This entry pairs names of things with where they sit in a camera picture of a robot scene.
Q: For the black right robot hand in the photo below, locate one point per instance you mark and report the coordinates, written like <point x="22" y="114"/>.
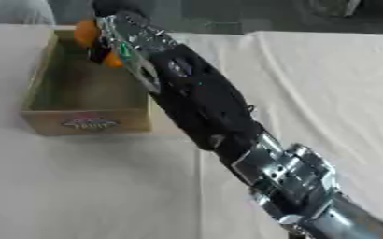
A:
<point x="99" y="52"/>

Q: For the orange toy fruit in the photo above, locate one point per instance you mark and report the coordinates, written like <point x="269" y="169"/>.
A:
<point x="84" y="32"/>

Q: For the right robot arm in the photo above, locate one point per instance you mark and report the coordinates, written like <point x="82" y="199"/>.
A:
<point x="211" y="109"/>

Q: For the tan cardboard box green inside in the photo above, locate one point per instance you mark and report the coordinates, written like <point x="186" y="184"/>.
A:
<point x="86" y="93"/>

